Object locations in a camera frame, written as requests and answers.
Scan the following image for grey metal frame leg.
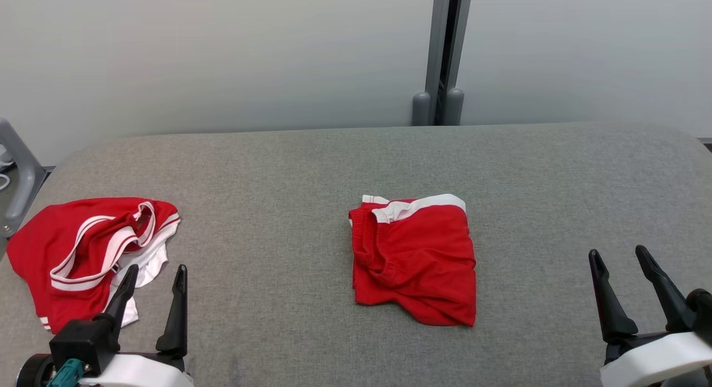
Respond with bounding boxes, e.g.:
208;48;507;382
0;118;48;239

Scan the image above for red shorts with white trim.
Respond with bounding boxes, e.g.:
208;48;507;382
349;194;478;328

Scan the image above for left teal-plug camera cable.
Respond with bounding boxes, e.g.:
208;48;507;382
47;359;85;387

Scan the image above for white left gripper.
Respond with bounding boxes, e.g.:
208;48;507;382
78;264;195;387

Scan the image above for red jersey with white stripes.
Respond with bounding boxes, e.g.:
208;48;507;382
6;197;182;335

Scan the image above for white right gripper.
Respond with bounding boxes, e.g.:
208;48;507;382
589;245;712;387

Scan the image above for grey partition post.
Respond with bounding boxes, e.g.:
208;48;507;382
412;0;474;126

